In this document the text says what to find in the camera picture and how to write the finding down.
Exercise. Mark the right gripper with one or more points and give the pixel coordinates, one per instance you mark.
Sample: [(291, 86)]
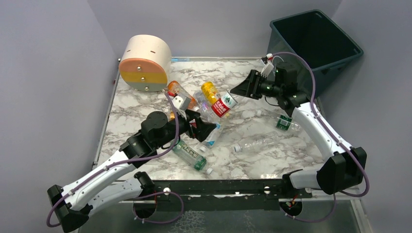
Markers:
[(255, 84)]

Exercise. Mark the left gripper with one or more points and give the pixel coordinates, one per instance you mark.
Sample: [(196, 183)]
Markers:
[(196, 125)]

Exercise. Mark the white blue label bottle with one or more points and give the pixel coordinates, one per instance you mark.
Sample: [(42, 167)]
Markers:
[(211, 140)]

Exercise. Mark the red label bottle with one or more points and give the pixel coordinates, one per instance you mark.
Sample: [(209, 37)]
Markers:
[(224, 104)]

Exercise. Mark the clear green label bottle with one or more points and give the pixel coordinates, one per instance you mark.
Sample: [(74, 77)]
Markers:
[(282, 122)]

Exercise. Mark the clear crushed bottle white cap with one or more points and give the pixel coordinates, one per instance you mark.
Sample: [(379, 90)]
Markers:
[(256, 143)]

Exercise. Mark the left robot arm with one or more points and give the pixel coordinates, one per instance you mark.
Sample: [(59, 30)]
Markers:
[(74, 203)]

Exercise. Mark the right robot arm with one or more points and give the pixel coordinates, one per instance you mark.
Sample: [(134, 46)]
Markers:
[(344, 164)]

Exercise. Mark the dark green plastic bin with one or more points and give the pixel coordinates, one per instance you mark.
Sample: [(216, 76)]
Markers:
[(316, 45)]

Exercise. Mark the clear purple label bottle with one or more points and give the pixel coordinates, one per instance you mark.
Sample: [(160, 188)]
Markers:
[(205, 108)]

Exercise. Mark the yellow drink bottle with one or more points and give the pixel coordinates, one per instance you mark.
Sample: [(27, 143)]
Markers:
[(210, 92)]

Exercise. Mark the green tinted tea bottle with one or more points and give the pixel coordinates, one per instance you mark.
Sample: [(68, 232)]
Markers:
[(196, 160)]

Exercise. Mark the orange drink bottle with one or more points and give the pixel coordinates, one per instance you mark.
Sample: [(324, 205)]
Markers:
[(176, 88)]

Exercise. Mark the round cream drum box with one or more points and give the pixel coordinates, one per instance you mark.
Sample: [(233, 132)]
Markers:
[(146, 62)]

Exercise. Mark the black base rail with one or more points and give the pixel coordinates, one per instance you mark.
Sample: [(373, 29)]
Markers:
[(225, 195)]

